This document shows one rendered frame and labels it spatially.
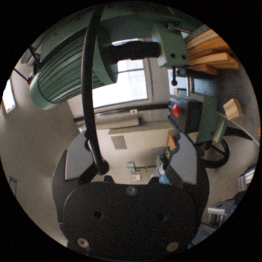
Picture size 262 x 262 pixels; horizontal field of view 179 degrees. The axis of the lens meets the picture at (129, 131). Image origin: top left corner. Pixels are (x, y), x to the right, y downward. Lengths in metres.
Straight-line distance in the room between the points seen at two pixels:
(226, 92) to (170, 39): 0.18
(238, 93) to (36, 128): 1.87
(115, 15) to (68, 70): 0.17
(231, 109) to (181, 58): 0.16
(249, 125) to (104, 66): 0.30
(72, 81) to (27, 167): 1.53
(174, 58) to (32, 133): 1.72
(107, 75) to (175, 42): 0.19
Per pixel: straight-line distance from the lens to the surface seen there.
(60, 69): 0.23
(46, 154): 1.75
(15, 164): 1.61
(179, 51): 0.25
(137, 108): 1.64
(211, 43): 0.24
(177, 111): 0.21
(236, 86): 0.24
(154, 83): 1.65
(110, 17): 0.26
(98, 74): 0.19
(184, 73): 0.23
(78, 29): 0.27
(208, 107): 0.24
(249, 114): 0.22
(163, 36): 0.26
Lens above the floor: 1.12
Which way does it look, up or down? 8 degrees up
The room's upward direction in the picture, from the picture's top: 96 degrees counter-clockwise
